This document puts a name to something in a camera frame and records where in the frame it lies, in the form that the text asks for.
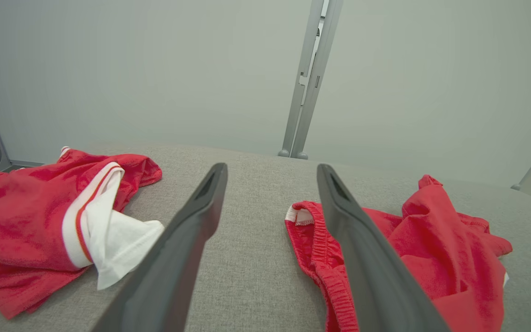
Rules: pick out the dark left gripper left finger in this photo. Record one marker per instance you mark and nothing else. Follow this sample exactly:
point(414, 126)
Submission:
point(173, 267)

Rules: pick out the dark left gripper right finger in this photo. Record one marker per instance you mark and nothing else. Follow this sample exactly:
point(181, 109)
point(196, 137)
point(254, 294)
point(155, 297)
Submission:
point(376, 276)

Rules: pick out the red shorts white stripes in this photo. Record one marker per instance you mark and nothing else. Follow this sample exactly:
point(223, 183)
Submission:
point(450, 249)

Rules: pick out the red basketball jersey white trim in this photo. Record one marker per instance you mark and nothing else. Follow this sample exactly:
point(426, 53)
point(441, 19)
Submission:
point(21, 221)

